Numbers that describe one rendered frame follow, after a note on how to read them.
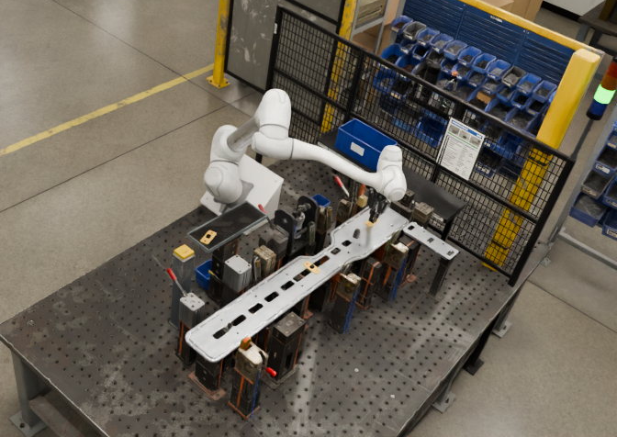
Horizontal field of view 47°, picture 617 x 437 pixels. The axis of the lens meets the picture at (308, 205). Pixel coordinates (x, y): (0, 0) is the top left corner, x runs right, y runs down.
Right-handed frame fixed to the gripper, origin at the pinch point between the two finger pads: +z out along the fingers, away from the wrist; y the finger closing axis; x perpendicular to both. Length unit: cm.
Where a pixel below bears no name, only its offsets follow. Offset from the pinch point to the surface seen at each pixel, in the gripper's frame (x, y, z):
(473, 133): 54, 14, -36
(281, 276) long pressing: -62, -5, 7
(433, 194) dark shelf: 45.4, 8.3, 3.3
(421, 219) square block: 23.3, 15.4, 4.8
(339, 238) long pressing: -20.5, -4.6, 6.4
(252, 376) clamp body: -109, 23, 9
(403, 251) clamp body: -7.6, 24.0, 2.0
